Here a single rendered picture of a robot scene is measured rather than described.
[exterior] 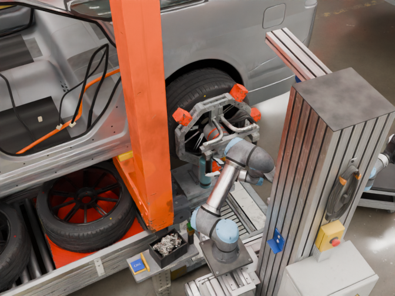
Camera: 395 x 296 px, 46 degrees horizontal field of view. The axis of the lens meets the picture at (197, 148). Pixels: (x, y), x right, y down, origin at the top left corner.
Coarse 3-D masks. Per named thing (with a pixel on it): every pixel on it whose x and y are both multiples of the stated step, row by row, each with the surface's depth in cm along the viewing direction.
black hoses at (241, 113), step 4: (236, 112) 294; (240, 112) 292; (244, 112) 292; (236, 116) 292; (240, 116) 291; (244, 116) 290; (248, 116) 292; (228, 120) 296; (232, 120) 295; (236, 120) 293; (240, 120) 291; (248, 120) 299; (252, 120) 293; (232, 124) 294
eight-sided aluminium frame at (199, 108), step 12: (216, 96) 291; (228, 96) 291; (204, 108) 284; (240, 108) 301; (192, 120) 286; (180, 132) 289; (180, 144) 296; (180, 156) 304; (192, 156) 317; (216, 156) 324
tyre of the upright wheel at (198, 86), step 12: (192, 72) 299; (204, 72) 299; (216, 72) 303; (180, 84) 295; (192, 84) 292; (204, 84) 291; (216, 84) 292; (228, 84) 295; (168, 96) 296; (180, 96) 290; (192, 96) 286; (204, 96) 289; (168, 108) 293; (168, 120) 292; (168, 132) 296
